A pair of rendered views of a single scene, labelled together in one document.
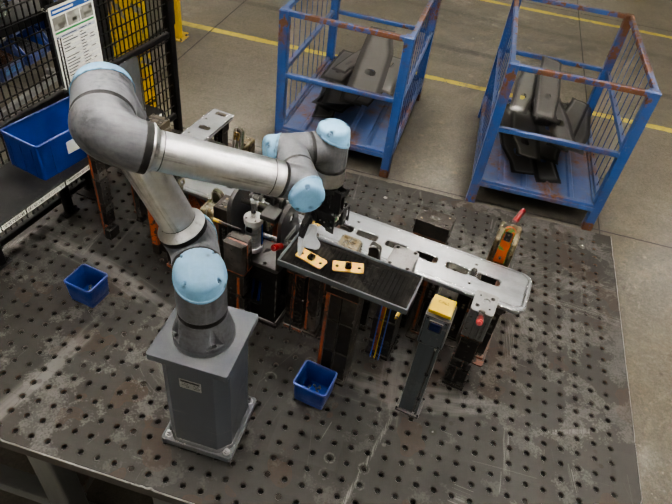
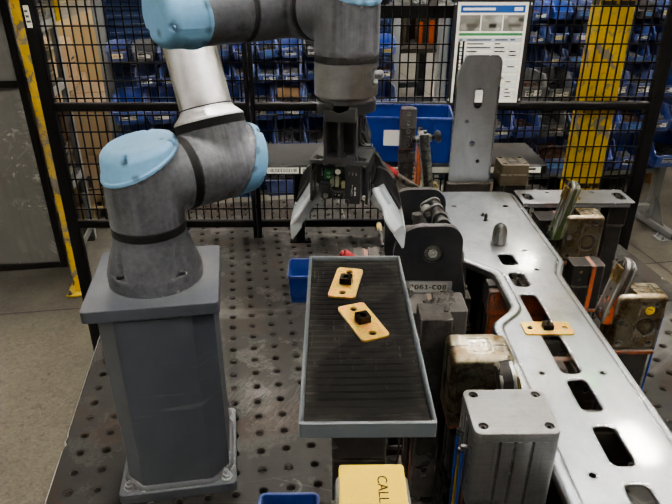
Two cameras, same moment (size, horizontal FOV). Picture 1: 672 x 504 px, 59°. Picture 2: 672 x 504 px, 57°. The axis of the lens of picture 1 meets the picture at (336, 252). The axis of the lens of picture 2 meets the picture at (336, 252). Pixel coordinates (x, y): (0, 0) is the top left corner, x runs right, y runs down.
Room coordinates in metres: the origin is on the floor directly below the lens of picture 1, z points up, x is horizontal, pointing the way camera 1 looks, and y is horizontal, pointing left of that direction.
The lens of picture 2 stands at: (0.89, -0.65, 1.59)
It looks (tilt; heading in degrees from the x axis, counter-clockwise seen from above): 27 degrees down; 71
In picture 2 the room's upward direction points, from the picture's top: straight up
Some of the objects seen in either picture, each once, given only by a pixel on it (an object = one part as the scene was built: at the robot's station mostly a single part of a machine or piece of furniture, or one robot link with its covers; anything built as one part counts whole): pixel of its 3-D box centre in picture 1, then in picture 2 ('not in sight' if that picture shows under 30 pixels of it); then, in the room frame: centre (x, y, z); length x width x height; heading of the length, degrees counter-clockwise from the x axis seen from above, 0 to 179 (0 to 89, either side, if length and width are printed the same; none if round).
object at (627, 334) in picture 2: not in sight; (618, 367); (1.71, 0.07, 0.87); 0.12 x 0.09 x 0.35; 162
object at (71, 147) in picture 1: (60, 135); (398, 132); (1.65, 0.98, 1.10); 0.30 x 0.17 x 0.13; 156
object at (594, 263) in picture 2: not in sight; (574, 319); (1.77, 0.27, 0.84); 0.11 x 0.08 x 0.29; 162
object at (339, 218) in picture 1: (328, 202); (345, 149); (1.14, 0.03, 1.37); 0.09 x 0.08 x 0.12; 61
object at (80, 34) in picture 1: (76, 40); (487, 53); (1.94, 1.00, 1.30); 0.23 x 0.02 x 0.31; 162
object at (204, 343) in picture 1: (203, 320); (152, 248); (0.90, 0.29, 1.15); 0.15 x 0.15 x 0.10
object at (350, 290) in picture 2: (311, 257); (346, 279); (1.15, 0.06, 1.17); 0.08 x 0.04 x 0.01; 61
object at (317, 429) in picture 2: (350, 270); (359, 327); (1.13, -0.04, 1.16); 0.37 x 0.14 x 0.02; 72
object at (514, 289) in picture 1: (326, 219); (555, 337); (1.52, 0.05, 1.00); 1.38 x 0.22 x 0.02; 72
